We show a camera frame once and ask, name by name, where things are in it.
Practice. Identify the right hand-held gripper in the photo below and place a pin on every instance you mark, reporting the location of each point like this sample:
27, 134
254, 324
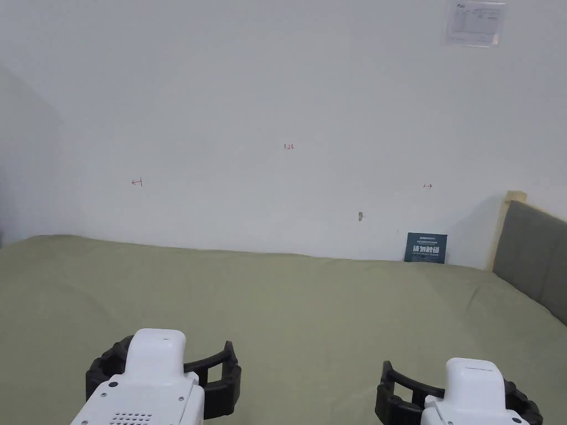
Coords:
469, 394

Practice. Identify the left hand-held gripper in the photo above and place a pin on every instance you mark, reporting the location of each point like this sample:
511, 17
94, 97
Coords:
148, 380

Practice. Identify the bed with pale green sheet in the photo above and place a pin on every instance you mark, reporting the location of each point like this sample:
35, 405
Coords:
283, 301

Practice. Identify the dark blue sign card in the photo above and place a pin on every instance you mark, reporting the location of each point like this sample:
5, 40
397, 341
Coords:
426, 249

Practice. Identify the grey padded headboard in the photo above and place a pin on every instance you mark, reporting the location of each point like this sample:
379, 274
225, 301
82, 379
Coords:
531, 252

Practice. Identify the white paper notice sheet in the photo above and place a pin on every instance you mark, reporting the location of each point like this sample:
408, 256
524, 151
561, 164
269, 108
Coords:
475, 22

